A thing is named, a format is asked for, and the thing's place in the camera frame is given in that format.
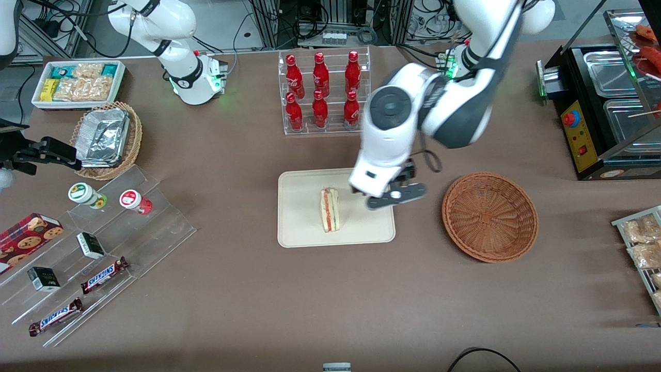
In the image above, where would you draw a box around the right arm dark gripper body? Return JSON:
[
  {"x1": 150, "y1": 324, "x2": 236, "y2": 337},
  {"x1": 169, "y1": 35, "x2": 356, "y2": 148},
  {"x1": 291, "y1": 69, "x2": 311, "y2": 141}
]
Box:
[{"x1": 0, "y1": 120, "x2": 29, "y2": 175}]

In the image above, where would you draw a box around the triangular sandwich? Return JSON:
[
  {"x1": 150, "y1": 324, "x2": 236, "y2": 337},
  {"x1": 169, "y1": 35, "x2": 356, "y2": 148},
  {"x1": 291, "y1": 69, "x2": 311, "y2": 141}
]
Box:
[{"x1": 320, "y1": 187, "x2": 342, "y2": 233}]

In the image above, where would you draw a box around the cream plastic tray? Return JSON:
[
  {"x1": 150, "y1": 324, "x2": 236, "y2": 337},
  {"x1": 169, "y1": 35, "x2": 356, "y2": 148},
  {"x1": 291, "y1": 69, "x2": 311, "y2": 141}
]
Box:
[{"x1": 277, "y1": 166, "x2": 396, "y2": 249}]

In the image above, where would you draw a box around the light wicker basket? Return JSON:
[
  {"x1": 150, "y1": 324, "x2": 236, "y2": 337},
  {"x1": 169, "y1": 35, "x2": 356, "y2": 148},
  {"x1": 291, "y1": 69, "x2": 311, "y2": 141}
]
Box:
[{"x1": 70, "y1": 101, "x2": 143, "y2": 181}]

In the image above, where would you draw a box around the brown wicker basket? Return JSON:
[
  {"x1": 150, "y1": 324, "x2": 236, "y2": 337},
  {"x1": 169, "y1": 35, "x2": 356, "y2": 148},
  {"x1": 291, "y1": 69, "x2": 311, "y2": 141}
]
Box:
[{"x1": 442, "y1": 172, "x2": 539, "y2": 264}]

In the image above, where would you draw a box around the tray of packaged snacks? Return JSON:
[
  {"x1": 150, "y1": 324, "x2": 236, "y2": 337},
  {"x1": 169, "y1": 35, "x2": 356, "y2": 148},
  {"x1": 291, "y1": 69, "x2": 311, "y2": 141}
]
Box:
[{"x1": 611, "y1": 205, "x2": 661, "y2": 317}]

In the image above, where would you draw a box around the stack of foil trays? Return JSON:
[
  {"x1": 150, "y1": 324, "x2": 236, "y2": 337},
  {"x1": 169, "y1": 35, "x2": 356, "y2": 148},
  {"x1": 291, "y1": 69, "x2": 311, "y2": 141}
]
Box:
[{"x1": 76, "y1": 107, "x2": 131, "y2": 169}]

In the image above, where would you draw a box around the green label yogurt cup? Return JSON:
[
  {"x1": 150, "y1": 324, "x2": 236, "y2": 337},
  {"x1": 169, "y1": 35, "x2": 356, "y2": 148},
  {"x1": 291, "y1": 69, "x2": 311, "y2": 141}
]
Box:
[{"x1": 68, "y1": 182, "x2": 108, "y2": 210}]

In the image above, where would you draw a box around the white rectangular snack bin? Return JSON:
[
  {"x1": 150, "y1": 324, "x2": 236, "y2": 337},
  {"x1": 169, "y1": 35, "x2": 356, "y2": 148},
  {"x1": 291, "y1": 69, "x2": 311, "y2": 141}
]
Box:
[{"x1": 31, "y1": 59, "x2": 128, "y2": 112}]

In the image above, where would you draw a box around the clear acrylic bottle rack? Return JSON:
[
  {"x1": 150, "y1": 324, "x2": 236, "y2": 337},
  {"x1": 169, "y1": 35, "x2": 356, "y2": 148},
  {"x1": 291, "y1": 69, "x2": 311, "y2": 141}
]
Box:
[{"x1": 278, "y1": 46, "x2": 372, "y2": 136}]

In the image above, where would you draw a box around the large clear cracker bag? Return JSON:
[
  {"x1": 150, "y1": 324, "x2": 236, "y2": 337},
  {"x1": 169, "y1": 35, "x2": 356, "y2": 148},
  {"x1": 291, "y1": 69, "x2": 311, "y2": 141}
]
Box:
[{"x1": 53, "y1": 76, "x2": 113, "y2": 102}]

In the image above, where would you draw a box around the red cola bottle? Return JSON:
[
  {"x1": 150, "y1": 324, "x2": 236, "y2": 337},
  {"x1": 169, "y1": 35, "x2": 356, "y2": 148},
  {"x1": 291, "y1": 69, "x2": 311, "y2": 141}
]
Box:
[
  {"x1": 286, "y1": 92, "x2": 305, "y2": 132},
  {"x1": 285, "y1": 54, "x2": 305, "y2": 98},
  {"x1": 344, "y1": 50, "x2": 362, "y2": 95},
  {"x1": 312, "y1": 52, "x2": 331, "y2": 96},
  {"x1": 312, "y1": 89, "x2": 329, "y2": 129},
  {"x1": 343, "y1": 90, "x2": 361, "y2": 130}
]

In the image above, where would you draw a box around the small clear cracker bag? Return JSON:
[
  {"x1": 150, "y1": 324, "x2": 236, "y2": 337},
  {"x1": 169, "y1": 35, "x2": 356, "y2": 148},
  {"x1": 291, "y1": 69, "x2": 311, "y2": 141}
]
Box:
[{"x1": 72, "y1": 63, "x2": 104, "y2": 81}]

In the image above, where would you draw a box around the red cookie box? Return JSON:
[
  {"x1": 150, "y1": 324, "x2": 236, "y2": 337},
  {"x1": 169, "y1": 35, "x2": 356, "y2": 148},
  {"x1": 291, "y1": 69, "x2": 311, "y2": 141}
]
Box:
[{"x1": 0, "y1": 212, "x2": 65, "y2": 275}]

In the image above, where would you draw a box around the red label yogurt cup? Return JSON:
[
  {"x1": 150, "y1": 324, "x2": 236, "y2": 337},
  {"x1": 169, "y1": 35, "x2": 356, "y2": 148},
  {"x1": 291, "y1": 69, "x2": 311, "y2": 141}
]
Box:
[{"x1": 119, "y1": 190, "x2": 153, "y2": 215}]

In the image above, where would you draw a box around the small black box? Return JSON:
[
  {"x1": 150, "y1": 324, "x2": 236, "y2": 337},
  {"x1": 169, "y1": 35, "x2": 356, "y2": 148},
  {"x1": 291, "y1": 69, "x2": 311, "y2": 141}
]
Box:
[
  {"x1": 27, "y1": 267, "x2": 61, "y2": 293},
  {"x1": 76, "y1": 232, "x2": 106, "y2": 260}
]

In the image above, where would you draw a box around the clear acrylic stepped shelf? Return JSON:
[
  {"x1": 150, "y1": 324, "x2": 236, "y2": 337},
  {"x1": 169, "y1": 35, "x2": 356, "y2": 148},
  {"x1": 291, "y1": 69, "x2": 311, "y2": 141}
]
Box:
[{"x1": 0, "y1": 164, "x2": 197, "y2": 348}]

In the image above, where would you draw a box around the snickers chocolate bar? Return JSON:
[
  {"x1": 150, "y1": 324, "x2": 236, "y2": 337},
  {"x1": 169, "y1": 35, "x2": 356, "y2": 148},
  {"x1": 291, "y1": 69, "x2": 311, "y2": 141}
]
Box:
[
  {"x1": 81, "y1": 256, "x2": 130, "y2": 295},
  {"x1": 28, "y1": 297, "x2": 84, "y2": 337}
]

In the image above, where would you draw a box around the black hot food display case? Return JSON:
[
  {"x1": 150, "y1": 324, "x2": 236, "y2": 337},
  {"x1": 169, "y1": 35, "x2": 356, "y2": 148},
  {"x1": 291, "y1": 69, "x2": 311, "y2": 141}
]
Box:
[{"x1": 536, "y1": 8, "x2": 661, "y2": 181}]

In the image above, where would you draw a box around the steel food pan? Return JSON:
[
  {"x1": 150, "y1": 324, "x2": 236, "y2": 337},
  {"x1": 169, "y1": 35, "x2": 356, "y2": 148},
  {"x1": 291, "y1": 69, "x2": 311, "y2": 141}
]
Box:
[
  {"x1": 603, "y1": 98, "x2": 661, "y2": 146},
  {"x1": 584, "y1": 49, "x2": 639, "y2": 99}
]

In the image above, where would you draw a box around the red sausage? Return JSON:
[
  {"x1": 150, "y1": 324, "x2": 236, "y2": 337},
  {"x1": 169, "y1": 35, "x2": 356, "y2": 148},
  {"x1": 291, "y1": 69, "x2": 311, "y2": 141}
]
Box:
[{"x1": 639, "y1": 45, "x2": 661, "y2": 68}]

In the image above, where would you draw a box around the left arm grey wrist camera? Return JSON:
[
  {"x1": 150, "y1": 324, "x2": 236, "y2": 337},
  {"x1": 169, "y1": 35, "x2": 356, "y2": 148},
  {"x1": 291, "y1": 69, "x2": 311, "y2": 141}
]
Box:
[{"x1": 366, "y1": 182, "x2": 428, "y2": 211}]

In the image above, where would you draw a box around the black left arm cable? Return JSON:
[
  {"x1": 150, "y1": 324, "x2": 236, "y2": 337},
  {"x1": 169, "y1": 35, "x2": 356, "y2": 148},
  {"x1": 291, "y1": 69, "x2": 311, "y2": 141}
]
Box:
[{"x1": 411, "y1": 149, "x2": 443, "y2": 174}]

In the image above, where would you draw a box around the black cable loop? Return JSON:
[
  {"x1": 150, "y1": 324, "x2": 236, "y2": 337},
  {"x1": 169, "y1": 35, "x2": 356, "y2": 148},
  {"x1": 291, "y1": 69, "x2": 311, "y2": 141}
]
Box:
[{"x1": 447, "y1": 347, "x2": 522, "y2": 372}]

